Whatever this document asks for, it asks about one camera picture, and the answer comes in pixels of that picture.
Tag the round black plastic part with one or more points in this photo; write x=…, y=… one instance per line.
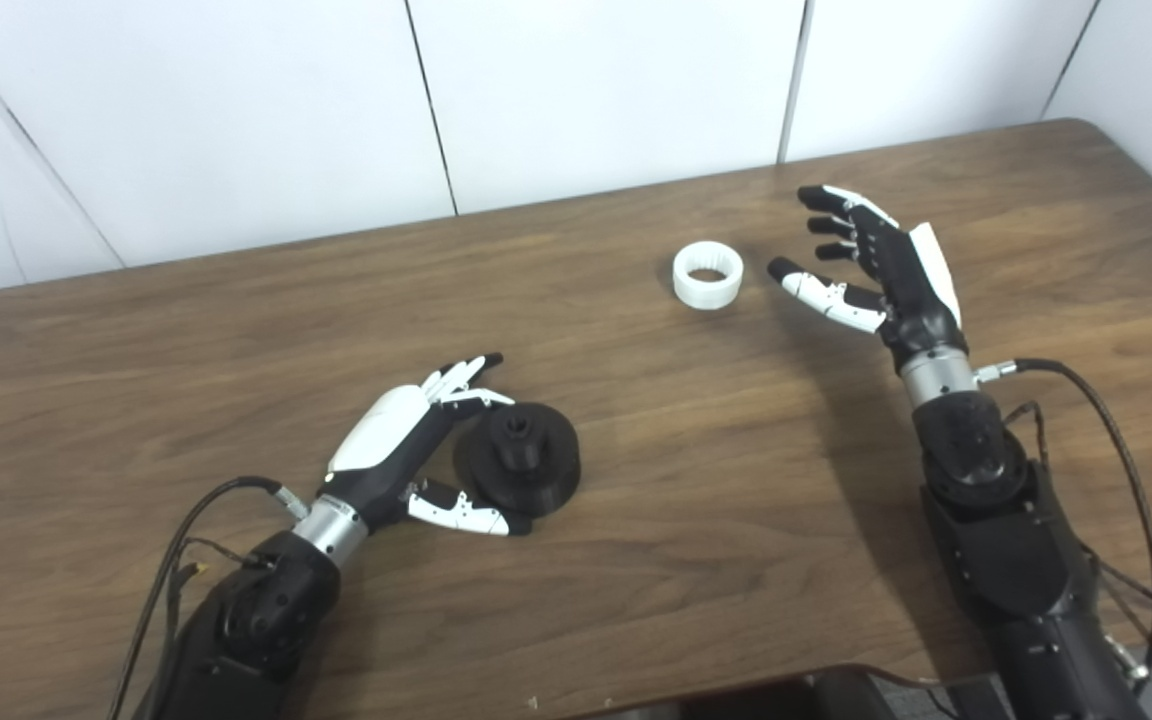
x=546, y=465

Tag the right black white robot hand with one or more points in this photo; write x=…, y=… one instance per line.
x=911, y=280

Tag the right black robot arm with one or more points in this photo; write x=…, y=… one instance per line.
x=1006, y=540

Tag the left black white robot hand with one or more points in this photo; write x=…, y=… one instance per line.
x=386, y=430

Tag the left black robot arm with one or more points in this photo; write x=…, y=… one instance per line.
x=256, y=620

